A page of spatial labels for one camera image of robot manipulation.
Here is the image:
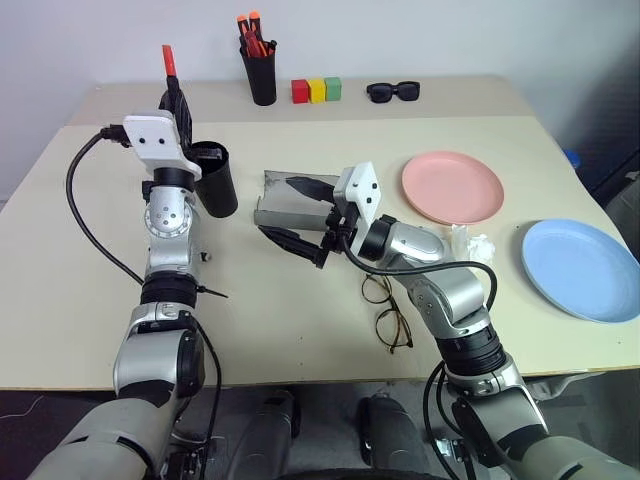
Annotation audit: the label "grey metal tray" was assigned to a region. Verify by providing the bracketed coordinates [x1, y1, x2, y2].
[253, 169, 344, 236]

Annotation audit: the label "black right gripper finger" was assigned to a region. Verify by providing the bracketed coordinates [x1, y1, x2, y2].
[285, 174, 337, 204]
[257, 224, 321, 261]

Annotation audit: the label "pink plate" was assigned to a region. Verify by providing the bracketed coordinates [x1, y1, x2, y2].
[401, 151, 505, 226]

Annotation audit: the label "brown thin rimmed eyeglasses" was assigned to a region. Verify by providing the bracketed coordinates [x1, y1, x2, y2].
[360, 273, 414, 355]

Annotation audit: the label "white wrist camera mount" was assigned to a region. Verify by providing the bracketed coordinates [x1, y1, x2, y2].
[122, 113, 203, 180]
[333, 161, 384, 251]

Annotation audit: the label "thin black body cable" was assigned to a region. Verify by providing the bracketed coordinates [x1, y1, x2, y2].
[192, 317, 224, 451]
[422, 360, 454, 451]

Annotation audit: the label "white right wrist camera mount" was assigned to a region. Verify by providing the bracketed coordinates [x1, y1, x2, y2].
[333, 161, 384, 251]

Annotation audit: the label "black sunglasses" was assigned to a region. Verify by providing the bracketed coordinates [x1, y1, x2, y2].
[366, 80, 421, 105]

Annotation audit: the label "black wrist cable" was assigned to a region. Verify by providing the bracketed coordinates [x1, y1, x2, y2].
[66, 124, 147, 287]
[342, 239, 499, 314]

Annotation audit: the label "red bodied marker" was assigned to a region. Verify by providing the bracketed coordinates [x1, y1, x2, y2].
[243, 30, 267, 57]

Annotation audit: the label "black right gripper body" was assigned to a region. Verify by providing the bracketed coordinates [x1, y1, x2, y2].
[312, 202, 360, 271]

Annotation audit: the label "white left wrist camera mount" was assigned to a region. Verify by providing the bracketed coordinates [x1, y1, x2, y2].
[122, 113, 203, 180]

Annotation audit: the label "blue plate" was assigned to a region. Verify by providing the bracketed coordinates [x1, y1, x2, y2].
[522, 218, 640, 325]

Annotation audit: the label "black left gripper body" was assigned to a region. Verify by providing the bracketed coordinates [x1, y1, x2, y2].
[175, 127, 198, 158]

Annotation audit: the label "black zip tie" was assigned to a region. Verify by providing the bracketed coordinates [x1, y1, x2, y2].
[192, 283, 230, 300]

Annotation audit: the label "black pen holder cup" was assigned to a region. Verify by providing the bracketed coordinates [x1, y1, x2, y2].
[239, 45, 278, 107]

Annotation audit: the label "white crumpled tissue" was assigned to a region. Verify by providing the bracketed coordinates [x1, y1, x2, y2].
[447, 223, 496, 261]

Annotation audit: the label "dark rounded leg shape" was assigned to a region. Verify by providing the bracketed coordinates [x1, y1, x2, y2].
[355, 392, 436, 480]
[239, 388, 302, 480]

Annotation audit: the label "black empty cup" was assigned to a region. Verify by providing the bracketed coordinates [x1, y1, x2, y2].
[191, 140, 239, 219]

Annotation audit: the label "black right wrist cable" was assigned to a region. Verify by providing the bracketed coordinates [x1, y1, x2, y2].
[342, 239, 499, 314]

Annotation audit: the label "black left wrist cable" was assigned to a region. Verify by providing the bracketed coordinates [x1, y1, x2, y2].
[66, 124, 147, 287]

